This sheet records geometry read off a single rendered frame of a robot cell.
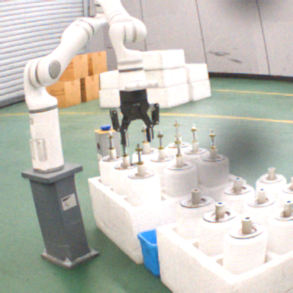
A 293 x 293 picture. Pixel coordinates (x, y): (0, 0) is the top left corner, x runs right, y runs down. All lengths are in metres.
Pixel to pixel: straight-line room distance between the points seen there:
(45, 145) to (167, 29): 6.54
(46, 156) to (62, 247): 0.28
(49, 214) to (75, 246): 0.13
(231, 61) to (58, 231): 6.01
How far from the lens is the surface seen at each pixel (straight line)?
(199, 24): 7.32
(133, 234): 1.27
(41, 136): 1.24
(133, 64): 1.24
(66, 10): 7.92
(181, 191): 1.34
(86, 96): 5.42
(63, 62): 1.26
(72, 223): 1.31
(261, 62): 6.83
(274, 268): 0.87
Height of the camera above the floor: 0.62
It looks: 13 degrees down
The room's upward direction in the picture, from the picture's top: 6 degrees counter-clockwise
